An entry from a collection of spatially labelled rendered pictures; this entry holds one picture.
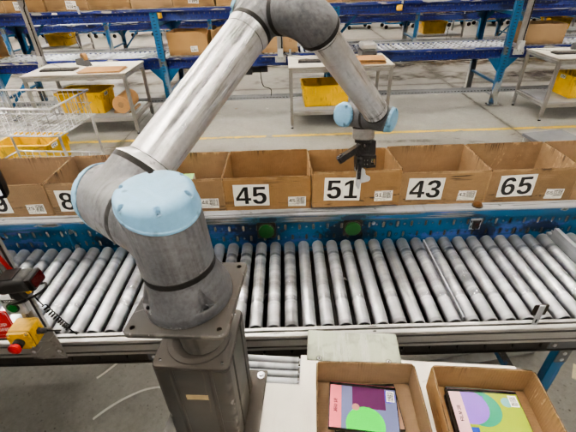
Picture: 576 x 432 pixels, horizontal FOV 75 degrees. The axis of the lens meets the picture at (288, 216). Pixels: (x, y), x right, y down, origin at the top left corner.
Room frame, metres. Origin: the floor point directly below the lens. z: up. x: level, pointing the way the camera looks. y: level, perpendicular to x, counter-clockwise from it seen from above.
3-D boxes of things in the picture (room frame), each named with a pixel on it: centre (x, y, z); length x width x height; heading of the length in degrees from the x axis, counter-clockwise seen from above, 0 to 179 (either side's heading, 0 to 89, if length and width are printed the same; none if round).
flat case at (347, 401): (0.58, -0.19, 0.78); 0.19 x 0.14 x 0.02; 82
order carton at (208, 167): (1.61, 0.48, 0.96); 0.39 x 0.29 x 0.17; 90
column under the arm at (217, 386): (0.60, 0.22, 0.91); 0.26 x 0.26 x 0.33; 84
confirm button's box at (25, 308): (0.85, 0.86, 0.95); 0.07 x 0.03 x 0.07; 90
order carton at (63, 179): (1.61, 0.87, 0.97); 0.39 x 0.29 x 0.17; 90
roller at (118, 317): (1.15, 0.65, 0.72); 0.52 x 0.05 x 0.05; 0
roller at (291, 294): (1.15, 0.00, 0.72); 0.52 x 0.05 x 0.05; 0
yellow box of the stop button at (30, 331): (0.82, 0.83, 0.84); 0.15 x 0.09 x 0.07; 90
